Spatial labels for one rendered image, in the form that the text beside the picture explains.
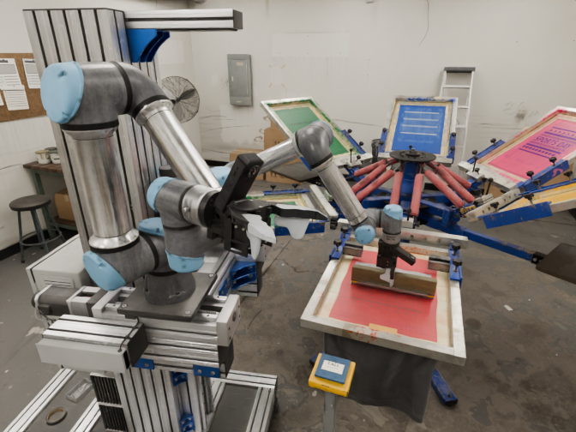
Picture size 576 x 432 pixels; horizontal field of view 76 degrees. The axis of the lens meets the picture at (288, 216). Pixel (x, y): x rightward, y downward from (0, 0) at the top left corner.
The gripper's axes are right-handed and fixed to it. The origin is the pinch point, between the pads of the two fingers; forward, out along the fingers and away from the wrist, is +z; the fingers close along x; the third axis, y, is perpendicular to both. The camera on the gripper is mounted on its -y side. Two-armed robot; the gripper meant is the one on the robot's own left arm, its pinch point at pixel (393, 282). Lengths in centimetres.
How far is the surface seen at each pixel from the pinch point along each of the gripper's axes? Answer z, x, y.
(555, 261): 8, -56, -76
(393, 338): 1.3, 34.4, -3.5
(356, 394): 43, 26, 10
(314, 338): 98, -63, 55
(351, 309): 4.3, 18.3, 14.7
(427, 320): 5.5, 14.9, -15.1
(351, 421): 100, -6, 16
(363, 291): 4.4, 3.9, 12.2
